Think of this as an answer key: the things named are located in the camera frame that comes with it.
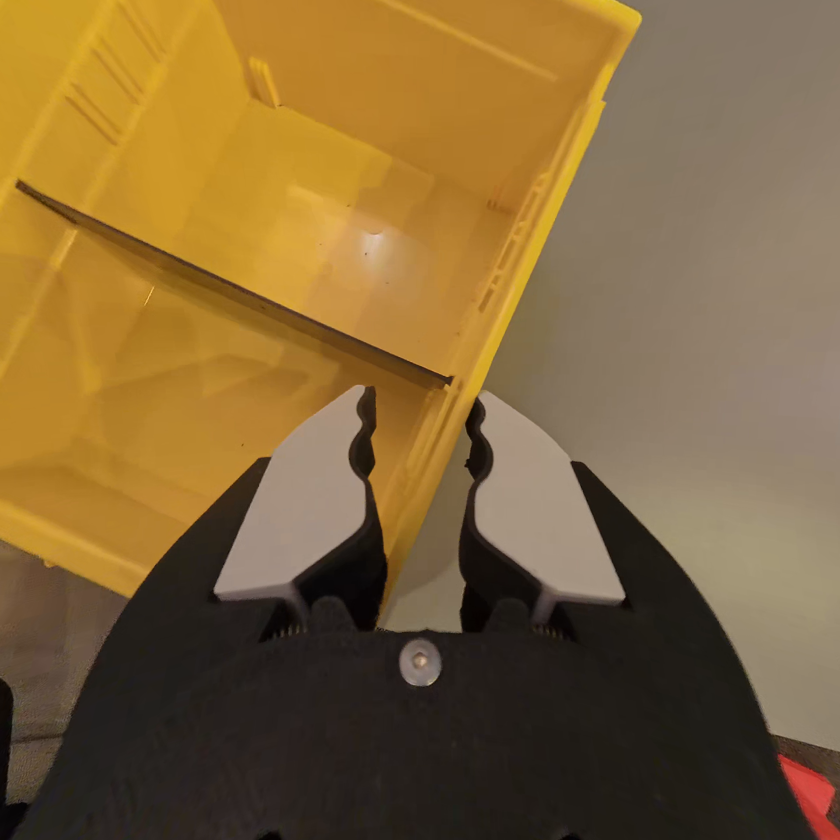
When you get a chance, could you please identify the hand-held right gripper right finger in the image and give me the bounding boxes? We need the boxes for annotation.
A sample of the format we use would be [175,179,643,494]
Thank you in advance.
[458,392,626,634]

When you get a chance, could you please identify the yellow plastic bin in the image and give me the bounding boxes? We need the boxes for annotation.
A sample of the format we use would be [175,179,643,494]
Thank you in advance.
[0,0,643,598]

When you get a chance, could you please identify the red plastic bin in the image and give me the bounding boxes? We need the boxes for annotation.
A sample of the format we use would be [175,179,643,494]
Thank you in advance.
[777,755,840,840]

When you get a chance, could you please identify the black divider in yellow bin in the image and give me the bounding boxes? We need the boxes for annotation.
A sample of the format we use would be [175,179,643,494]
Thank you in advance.
[14,178,455,388]

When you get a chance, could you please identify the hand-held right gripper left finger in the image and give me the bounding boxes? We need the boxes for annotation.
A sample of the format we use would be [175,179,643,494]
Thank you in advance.
[213,385,389,632]

